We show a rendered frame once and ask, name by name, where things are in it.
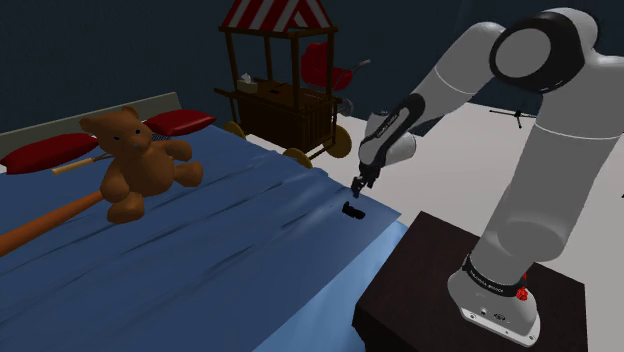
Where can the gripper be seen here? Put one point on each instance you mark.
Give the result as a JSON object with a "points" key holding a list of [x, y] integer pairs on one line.
{"points": [[363, 181]]}

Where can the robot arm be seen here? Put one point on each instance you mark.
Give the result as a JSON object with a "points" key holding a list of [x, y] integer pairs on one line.
{"points": [[546, 161]]}

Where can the small black object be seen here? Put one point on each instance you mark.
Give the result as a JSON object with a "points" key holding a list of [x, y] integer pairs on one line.
{"points": [[353, 210]]}

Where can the wooden cart with striped roof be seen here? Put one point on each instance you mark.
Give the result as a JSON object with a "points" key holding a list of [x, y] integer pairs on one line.
{"points": [[287, 97]]}

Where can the red baby stroller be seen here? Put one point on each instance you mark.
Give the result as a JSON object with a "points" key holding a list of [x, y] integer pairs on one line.
{"points": [[324, 70]]}

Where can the dark robot stand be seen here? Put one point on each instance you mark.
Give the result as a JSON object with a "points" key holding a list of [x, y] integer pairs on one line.
{"points": [[419, 297]]}

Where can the bed with blue cover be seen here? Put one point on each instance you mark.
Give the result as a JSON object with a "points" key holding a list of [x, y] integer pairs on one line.
{"points": [[204, 253]]}

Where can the red pillow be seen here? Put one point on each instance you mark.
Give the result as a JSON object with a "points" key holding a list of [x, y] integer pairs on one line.
{"points": [[46, 152], [179, 121]]}

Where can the brown teddy bear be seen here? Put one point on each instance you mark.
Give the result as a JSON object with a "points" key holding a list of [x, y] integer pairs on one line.
{"points": [[141, 163]]}

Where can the orange baseball bat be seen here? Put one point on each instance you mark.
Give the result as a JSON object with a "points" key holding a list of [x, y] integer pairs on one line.
{"points": [[44, 222]]}

